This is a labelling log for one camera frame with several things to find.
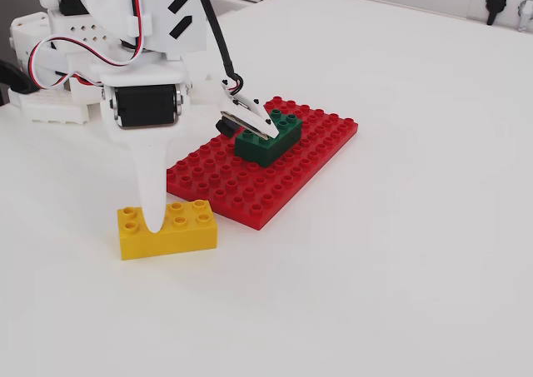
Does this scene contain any black table clamp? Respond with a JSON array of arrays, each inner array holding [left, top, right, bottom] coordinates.
[[0, 59, 41, 95]]

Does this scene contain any green lego brick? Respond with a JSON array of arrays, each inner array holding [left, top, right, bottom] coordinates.
[[234, 109, 304, 169]]

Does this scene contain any red white black servo wire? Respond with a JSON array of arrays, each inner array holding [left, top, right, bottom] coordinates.
[[27, 0, 153, 91]]

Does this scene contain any white wall socket strip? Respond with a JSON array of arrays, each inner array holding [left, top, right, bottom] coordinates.
[[466, 0, 533, 32]]

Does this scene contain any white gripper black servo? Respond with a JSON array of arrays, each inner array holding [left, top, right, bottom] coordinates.
[[99, 57, 195, 234]]

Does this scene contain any yellow lego brick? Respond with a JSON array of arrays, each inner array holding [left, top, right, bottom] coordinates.
[[116, 199, 219, 261]]

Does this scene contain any black power plug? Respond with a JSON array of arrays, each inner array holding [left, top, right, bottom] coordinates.
[[485, 0, 508, 26]]

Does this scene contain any white power plug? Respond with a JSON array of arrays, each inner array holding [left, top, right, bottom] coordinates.
[[516, 0, 533, 32]]

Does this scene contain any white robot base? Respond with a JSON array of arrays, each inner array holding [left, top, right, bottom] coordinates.
[[7, 12, 105, 124]]

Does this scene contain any red lego baseplate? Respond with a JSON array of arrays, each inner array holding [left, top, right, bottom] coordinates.
[[166, 97, 360, 231]]

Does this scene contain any wrist camera on white mount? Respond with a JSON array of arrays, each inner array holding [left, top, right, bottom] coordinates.
[[215, 76, 280, 141]]

